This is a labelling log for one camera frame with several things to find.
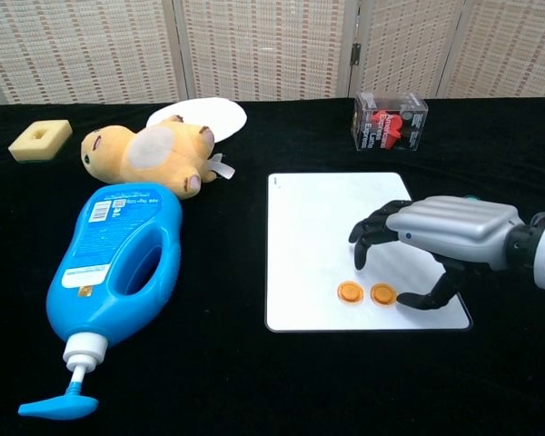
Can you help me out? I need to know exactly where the white rectangular board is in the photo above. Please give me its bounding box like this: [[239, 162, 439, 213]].
[[263, 171, 473, 334]]

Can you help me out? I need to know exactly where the orange disc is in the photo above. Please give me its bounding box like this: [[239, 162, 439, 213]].
[[335, 281, 362, 305], [370, 282, 398, 308]]

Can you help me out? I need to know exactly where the clear box with red capsules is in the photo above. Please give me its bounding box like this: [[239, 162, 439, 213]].
[[352, 92, 430, 153]]

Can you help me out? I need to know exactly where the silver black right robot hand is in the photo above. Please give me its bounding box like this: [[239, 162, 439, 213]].
[[348, 194, 528, 312]]

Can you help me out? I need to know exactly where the yellow plush toy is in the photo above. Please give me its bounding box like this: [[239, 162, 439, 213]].
[[80, 114, 236, 200]]

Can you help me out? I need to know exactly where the black table cloth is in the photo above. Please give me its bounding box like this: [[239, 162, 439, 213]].
[[0, 95, 545, 436]]

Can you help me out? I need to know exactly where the blue pump detergent bottle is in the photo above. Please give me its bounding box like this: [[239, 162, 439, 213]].
[[17, 181, 184, 420]]

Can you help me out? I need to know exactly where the woven bamboo screen panel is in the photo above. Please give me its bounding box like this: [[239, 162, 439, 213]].
[[438, 0, 545, 100], [0, 0, 183, 106], [174, 0, 358, 102], [349, 0, 464, 99]]

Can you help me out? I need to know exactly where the yellow square sponge block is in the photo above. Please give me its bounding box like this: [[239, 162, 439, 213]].
[[7, 119, 74, 164]]

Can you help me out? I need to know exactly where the white round plate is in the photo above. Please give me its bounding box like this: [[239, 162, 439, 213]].
[[145, 96, 249, 143]]

